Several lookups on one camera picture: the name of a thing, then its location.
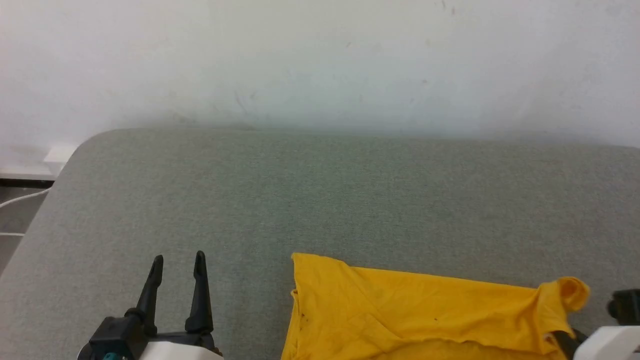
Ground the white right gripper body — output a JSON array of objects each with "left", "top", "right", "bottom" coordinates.
[{"left": 574, "top": 325, "right": 640, "bottom": 360}]

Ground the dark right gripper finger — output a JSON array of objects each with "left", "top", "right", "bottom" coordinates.
[{"left": 551, "top": 329, "right": 589, "bottom": 359}]

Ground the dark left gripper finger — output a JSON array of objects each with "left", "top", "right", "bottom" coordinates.
[
  {"left": 184, "top": 250, "right": 215, "bottom": 335},
  {"left": 125, "top": 254, "right": 165, "bottom": 337}
]

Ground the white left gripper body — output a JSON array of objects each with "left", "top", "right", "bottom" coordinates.
[{"left": 142, "top": 332, "right": 224, "bottom": 360}]

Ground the yellow shirt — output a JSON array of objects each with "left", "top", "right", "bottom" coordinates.
[{"left": 280, "top": 252, "right": 591, "bottom": 360}]

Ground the grey-green fabric sofa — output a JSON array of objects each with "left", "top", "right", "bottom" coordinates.
[{"left": 0, "top": 127, "right": 640, "bottom": 360}]

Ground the dark baseboard strip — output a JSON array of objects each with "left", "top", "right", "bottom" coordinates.
[{"left": 0, "top": 178, "right": 55, "bottom": 189}]

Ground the white power cable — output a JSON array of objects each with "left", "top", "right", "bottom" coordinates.
[{"left": 0, "top": 187, "right": 51, "bottom": 210}]

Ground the white wall socket box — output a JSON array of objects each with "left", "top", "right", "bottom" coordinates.
[{"left": 43, "top": 144, "right": 80, "bottom": 164}]

